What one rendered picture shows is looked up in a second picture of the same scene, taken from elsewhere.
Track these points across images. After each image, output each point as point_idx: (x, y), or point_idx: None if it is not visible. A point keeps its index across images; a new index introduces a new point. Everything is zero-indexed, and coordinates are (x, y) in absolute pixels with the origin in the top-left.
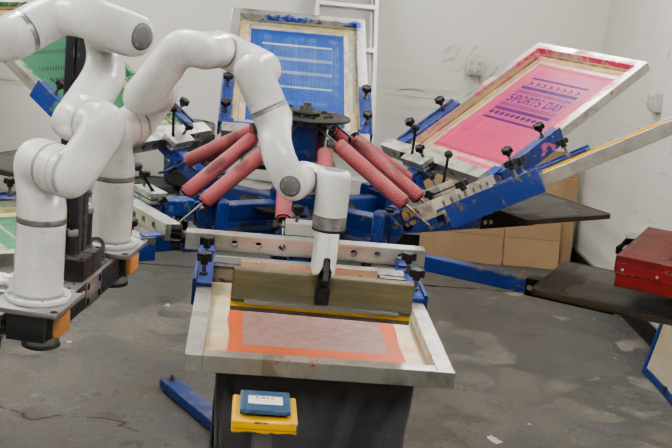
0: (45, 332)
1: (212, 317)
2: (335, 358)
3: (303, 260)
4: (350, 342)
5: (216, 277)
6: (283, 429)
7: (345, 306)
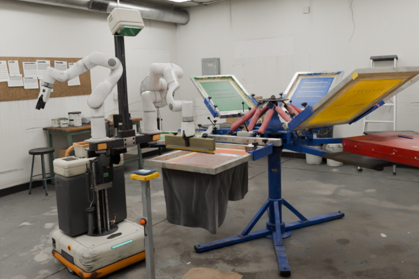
0: (95, 147)
1: (181, 156)
2: None
3: None
4: (209, 162)
5: None
6: (141, 179)
7: (194, 147)
